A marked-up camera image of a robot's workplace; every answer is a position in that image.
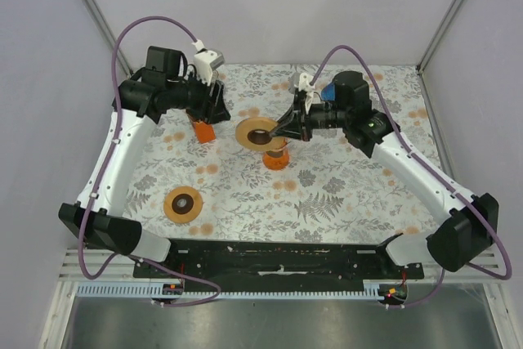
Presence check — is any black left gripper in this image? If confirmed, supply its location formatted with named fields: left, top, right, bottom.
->
left=167, top=69, right=231, bottom=126

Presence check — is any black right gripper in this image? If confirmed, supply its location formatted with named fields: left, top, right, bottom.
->
left=270, top=95, right=350, bottom=143

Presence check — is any orange coffee filter box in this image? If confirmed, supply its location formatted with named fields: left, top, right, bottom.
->
left=186, top=112, right=216, bottom=144

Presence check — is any bamboo ring dripper stand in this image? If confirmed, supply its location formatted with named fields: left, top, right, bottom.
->
left=235, top=117, right=286, bottom=152

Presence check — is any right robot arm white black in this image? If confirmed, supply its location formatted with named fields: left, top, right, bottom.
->
left=270, top=71, right=499, bottom=279

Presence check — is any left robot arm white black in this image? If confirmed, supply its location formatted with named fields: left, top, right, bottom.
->
left=58, top=46, right=230, bottom=278

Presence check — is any blue cone dripper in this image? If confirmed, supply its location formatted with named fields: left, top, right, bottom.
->
left=320, top=83, right=336, bottom=101

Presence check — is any floral patterned table mat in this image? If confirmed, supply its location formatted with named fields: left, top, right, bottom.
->
left=123, top=65, right=439, bottom=244

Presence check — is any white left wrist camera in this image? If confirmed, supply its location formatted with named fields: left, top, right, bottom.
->
left=193, top=39, right=225, bottom=85

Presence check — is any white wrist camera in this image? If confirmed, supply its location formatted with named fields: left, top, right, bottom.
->
left=288, top=72, right=315, bottom=104
left=193, top=39, right=225, bottom=85

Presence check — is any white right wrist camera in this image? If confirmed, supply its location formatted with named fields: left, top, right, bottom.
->
left=288, top=72, right=315, bottom=104

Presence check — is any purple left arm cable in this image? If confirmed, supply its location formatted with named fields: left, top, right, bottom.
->
left=76, top=16, right=221, bottom=307

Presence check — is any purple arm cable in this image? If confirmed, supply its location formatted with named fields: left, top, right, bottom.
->
left=76, top=16, right=221, bottom=307
left=312, top=44, right=513, bottom=311

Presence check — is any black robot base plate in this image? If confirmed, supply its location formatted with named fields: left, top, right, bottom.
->
left=164, top=239, right=424, bottom=291

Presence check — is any light blue cable duct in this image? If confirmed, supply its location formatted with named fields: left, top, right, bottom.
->
left=76, top=281, right=400, bottom=301

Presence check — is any aluminium frame post left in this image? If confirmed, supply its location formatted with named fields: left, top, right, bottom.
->
left=56, top=0, right=136, bottom=80

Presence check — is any aluminium frame post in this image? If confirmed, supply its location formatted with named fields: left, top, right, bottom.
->
left=416, top=0, right=467, bottom=75
left=56, top=0, right=136, bottom=80

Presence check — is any aluminium rail front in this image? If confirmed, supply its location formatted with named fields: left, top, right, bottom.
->
left=59, top=249, right=504, bottom=284

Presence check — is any aluminium frame post right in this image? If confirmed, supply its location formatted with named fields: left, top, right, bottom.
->
left=416, top=0, right=467, bottom=75

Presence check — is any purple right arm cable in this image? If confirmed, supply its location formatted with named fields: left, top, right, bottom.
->
left=312, top=44, right=513, bottom=311

